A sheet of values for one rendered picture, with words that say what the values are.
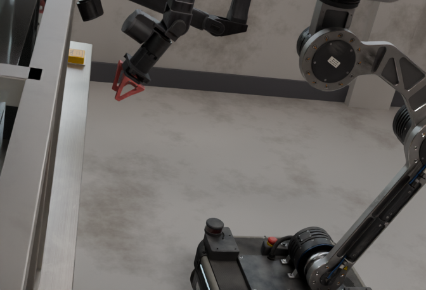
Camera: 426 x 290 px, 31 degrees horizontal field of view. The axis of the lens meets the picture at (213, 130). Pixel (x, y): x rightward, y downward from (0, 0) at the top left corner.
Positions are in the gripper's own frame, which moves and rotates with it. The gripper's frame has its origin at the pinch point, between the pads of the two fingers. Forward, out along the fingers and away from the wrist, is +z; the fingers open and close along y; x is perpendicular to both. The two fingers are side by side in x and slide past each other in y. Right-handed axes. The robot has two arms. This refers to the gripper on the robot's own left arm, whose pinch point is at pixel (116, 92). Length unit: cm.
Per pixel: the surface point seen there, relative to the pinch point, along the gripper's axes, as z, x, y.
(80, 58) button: 13, 3, -51
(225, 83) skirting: 30, 147, -236
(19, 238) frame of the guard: -32, -56, 141
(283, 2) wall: -30, 141, -238
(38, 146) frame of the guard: -33, -54, 129
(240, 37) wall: 2, 135, -238
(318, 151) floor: 16, 183, -166
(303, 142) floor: 19, 179, -177
